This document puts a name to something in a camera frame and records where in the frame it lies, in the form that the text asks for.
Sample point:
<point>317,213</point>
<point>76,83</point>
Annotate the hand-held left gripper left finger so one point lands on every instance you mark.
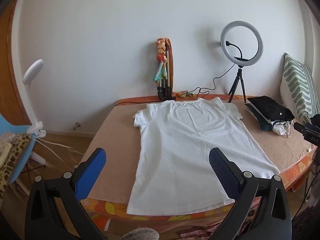
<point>91,175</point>

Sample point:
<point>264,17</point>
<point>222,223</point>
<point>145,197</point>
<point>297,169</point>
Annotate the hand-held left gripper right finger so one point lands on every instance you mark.
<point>223,172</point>

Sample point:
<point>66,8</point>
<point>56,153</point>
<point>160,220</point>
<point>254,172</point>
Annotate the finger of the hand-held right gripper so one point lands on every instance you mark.
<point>301,127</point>

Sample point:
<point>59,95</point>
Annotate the white t-shirt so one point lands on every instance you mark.
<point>187,142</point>

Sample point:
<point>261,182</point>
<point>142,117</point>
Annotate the white plastic bag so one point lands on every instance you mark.
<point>281,129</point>

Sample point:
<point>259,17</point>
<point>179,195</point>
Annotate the folded dark green garment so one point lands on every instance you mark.
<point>266,126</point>

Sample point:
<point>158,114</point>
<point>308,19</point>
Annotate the folded black garment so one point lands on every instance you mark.
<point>270,107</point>

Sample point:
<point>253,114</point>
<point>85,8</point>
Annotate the bed with beige cover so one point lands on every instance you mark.
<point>112,206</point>

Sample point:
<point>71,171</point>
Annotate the green striped pillow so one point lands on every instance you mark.
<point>297,87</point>

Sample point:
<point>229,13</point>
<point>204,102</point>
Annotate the folded white garment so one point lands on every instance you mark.
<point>255,113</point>

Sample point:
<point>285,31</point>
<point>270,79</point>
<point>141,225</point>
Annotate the metal door stopper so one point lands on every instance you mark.
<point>77,125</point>

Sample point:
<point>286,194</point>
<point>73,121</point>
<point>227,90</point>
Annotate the red plaid cloth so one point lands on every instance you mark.
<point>197,233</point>

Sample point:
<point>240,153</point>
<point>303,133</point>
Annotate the grey fuzzy slipper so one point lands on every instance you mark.
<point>140,234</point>

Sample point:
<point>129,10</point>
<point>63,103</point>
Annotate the leopard print cloth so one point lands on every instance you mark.
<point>15,155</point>

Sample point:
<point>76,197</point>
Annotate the blue chair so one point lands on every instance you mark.
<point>17,130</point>

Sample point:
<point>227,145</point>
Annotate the small green patterned cloth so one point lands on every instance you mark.
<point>186,94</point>

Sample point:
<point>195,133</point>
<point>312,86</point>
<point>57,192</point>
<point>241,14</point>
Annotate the person's dark patterned clothing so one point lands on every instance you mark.
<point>306,226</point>

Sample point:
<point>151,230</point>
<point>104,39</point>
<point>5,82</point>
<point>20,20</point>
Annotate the folded silver tripod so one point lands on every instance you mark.
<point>169,85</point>

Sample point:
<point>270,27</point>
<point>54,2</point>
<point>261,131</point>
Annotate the white clip lamp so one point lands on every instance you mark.
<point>32,71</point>

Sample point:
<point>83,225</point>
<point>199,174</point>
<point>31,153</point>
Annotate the wooden door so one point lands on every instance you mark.
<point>12,80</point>

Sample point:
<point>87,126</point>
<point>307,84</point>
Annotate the colourful scarf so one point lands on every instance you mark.
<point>161,55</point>

